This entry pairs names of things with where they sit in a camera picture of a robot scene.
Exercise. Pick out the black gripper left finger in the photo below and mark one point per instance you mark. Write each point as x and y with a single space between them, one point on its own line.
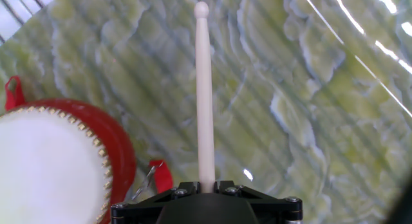
141 211

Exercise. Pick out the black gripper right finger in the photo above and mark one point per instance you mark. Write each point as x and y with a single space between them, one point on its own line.
277 211

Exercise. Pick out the pale wooden drumstick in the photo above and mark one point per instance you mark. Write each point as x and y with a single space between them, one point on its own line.
204 89

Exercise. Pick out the green marble pattern mat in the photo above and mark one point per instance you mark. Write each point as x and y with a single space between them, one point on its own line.
289 121

